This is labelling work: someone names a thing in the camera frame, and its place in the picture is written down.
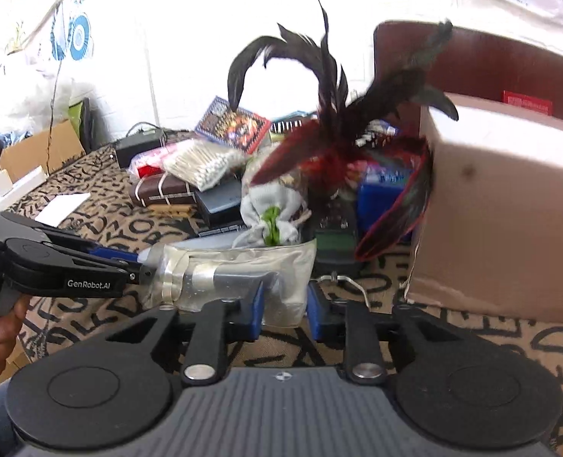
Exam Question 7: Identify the herb sachet bag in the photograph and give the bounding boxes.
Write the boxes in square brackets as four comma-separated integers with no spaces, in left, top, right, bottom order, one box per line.
[233,144,311,249]

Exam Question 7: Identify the white paper card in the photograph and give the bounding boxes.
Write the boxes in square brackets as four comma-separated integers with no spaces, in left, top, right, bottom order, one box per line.
[35,193,90,227]

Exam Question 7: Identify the brown striped case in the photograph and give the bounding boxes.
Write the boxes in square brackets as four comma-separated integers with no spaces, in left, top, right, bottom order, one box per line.
[129,172,196,208]

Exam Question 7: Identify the patterned table cloth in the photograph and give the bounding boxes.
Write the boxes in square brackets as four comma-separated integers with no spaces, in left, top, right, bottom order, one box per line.
[11,145,563,456]

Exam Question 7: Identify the cardboard box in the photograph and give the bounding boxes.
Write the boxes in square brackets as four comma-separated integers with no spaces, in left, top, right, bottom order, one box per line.
[0,121,85,183]

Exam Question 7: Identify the cotton swabs bag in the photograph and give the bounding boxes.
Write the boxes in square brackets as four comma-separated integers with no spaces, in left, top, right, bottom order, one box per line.
[163,138,247,191]

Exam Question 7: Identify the clear bag with metal part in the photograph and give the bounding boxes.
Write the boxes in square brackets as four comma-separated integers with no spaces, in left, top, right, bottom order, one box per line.
[138,240,316,328]

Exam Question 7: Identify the colourful card box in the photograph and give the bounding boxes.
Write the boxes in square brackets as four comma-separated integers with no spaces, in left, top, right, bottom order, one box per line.
[195,97,271,155]

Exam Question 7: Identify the wooden clothespin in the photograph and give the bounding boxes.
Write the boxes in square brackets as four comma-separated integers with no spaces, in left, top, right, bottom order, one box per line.
[147,204,196,219]

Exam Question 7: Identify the dark red wooden board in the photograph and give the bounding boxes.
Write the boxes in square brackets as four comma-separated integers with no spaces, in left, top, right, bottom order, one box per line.
[373,21,563,121]

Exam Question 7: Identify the large pink storage box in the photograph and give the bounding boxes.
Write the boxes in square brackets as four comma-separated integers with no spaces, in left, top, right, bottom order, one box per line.
[404,95,563,323]

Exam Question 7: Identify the black red feather duster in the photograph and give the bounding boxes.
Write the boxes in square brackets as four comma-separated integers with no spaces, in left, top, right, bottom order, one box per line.
[226,21,459,261]

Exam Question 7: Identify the blue wall decoration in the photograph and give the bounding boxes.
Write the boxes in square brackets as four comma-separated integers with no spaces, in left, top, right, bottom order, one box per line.
[50,7,91,62]

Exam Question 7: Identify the black power adapter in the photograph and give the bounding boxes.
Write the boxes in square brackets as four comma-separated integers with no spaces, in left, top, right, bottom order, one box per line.
[113,131,165,168]

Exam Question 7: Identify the pink packet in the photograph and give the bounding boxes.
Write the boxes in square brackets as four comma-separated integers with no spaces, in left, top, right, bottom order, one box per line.
[126,147,172,181]

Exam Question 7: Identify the blue box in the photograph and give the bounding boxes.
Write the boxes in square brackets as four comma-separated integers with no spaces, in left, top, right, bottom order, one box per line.
[356,162,412,237]

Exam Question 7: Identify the small red box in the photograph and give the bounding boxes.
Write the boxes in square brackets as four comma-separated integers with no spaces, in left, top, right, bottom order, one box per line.
[502,91,553,116]

